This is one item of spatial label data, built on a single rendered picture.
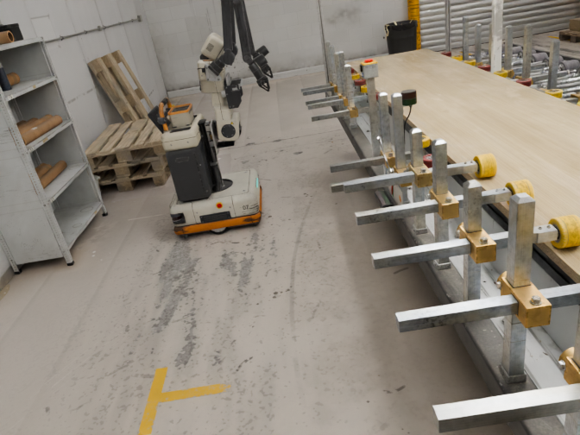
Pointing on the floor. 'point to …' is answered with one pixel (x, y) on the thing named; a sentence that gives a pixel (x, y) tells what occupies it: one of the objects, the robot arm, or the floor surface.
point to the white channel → (496, 34)
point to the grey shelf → (17, 164)
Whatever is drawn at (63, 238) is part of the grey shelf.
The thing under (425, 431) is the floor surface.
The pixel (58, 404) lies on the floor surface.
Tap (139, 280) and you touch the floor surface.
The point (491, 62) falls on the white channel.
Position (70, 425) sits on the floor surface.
